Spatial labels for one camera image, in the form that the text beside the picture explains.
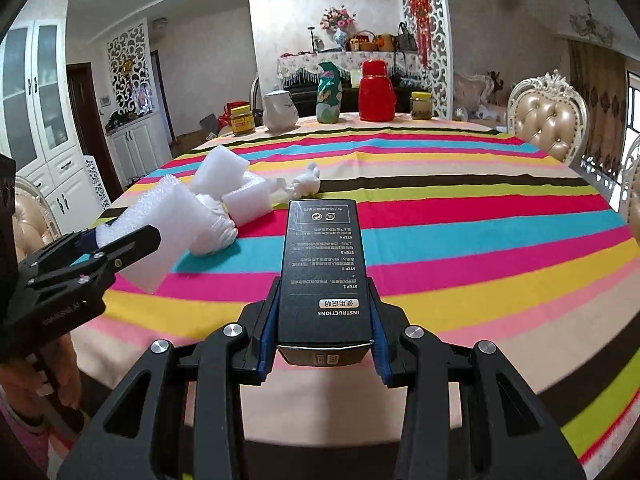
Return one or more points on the person's left hand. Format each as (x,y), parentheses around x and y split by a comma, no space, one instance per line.
(65,375)

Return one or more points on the white ceramic teapot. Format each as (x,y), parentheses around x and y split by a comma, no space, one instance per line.
(280,110)

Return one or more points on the red knot wall ornament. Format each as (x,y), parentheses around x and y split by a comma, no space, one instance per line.
(420,10)

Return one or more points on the red wicker basket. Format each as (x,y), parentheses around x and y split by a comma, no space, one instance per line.
(362,42)

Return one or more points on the crumpled white tissue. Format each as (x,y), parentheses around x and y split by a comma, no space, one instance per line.
(305,185)

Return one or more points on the white lattice screen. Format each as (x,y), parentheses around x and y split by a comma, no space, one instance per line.
(440,60)

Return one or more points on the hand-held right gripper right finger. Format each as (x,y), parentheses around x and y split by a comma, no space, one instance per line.
(381,355)

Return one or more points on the ornate chandelier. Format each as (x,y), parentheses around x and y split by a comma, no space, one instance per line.
(592,22)

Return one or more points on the large white foam block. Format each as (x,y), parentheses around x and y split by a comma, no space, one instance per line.
(167,205)

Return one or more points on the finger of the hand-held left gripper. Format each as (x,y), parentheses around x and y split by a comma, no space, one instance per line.
(135,247)
(85,242)

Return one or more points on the red gift box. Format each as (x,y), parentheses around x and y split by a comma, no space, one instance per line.
(227,115)

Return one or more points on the white lattice wall panel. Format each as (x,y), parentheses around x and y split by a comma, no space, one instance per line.
(130,60)

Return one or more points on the black cardboard box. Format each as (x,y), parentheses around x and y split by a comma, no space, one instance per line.
(322,270)

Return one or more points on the beige tufted dining chair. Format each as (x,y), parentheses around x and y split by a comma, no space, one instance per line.
(547,115)
(30,225)

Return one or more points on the open cardboard box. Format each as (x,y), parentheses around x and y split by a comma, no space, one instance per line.
(210,127)

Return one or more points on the low white cabinet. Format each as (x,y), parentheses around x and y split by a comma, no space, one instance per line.
(140,145)

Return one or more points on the floral fringed cloth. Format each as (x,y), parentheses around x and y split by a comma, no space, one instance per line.
(300,67)

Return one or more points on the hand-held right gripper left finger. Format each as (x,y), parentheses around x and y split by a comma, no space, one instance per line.
(267,340)

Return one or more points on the crumpled white foam wrap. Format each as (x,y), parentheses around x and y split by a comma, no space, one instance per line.
(217,234)

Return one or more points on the dark sideboard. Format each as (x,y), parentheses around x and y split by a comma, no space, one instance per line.
(302,97)

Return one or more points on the ornate white sofa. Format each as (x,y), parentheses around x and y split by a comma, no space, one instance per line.
(475,95)

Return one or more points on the striped colourful tablecloth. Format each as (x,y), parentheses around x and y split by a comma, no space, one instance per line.
(450,240)

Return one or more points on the vase of pink flowers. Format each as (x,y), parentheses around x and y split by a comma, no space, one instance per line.
(339,22)

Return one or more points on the dark wooden door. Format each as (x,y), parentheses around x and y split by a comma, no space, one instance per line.
(87,125)

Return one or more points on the black handbag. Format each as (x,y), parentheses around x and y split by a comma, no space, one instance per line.
(406,40)

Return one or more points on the red thermos jug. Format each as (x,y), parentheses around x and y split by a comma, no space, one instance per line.
(376,92)

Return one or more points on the green snack bag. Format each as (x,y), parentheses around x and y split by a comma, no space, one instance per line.
(329,95)

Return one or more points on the tall white glass cabinet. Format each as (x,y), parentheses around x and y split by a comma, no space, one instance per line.
(45,110)

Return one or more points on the yellow lid glass jar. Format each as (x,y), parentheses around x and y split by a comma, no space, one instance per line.
(421,106)

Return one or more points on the brown patterned curtain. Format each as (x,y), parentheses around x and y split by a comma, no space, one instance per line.
(597,110)

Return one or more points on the black upright stand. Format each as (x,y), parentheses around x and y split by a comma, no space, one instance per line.
(315,40)

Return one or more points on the red label glass jar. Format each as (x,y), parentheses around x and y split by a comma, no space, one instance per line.
(242,121)

